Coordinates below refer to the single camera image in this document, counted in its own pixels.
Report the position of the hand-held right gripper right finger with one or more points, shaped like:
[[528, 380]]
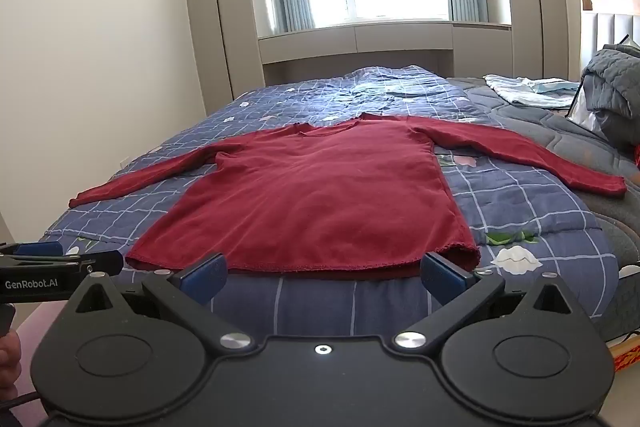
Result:
[[440, 277]]

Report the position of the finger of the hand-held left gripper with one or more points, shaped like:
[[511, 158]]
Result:
[[107, 262], [40, 249]]

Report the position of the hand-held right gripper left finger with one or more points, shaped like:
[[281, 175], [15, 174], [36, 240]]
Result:
[[206, 279]]

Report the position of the red long-sleeved sweater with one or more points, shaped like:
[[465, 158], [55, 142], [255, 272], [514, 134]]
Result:
[[320, 197]]

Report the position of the light blue clothes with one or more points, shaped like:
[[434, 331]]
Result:
[[525, 89]]

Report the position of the person's left hand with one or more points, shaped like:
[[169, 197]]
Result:
[[9, 359]]

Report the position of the blue plaid quilt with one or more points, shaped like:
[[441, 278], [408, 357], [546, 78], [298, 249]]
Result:
[[525, 207]]

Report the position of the grey quilted bed cover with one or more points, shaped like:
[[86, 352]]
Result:
[[550, 132]]

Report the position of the red and yellow box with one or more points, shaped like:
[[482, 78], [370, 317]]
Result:
[[627, 352]]

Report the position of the clear plastic bag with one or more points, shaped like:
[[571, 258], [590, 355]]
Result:
[[585, 114]]

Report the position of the beige window cabinet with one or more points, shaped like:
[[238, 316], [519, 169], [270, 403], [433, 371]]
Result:
[[360, 44]]

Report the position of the grey padded headboard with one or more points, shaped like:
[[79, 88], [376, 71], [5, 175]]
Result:
[[607, 27]]

